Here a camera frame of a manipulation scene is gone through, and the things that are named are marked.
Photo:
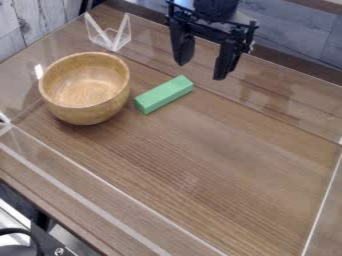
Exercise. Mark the green rectangular block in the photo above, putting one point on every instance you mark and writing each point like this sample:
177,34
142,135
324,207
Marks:
164,94

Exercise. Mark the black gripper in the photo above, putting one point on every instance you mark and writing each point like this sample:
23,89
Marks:
216,19

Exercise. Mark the clear acrylic enclosure wall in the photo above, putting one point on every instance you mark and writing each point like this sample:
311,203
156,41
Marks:
181,183

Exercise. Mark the black metal clamp bracket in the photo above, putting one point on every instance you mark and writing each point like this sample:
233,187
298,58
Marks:
51,247

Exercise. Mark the wooden bowl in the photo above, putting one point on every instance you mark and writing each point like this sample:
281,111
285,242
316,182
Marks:
85,87

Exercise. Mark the clear acrylic corner bracket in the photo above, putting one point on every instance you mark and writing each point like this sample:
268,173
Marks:
109,38

